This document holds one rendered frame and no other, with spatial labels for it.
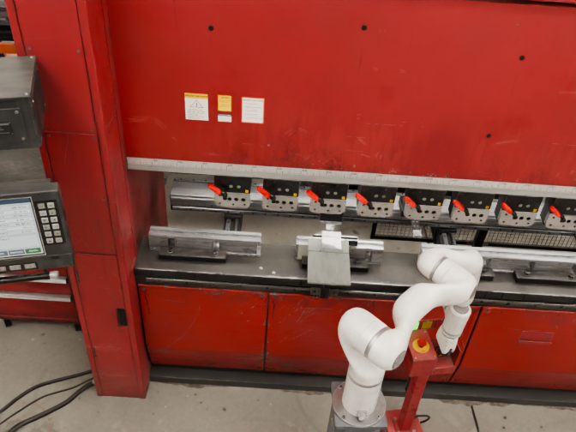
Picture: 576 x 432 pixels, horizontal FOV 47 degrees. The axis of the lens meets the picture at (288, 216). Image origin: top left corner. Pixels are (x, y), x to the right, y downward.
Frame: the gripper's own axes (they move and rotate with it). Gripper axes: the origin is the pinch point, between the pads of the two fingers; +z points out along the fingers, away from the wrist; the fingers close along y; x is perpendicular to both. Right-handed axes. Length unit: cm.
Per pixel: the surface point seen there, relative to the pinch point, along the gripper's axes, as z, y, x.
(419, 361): -3.4, 5.8, -12.5
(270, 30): -120, -61, -72
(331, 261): -23, -35, -44
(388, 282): -10.6, -30.5, -17.6
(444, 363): 3.4, 4.4, 0.6
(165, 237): -16, -61, -114
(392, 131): -83, -48, -25
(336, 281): -24, -24, -45
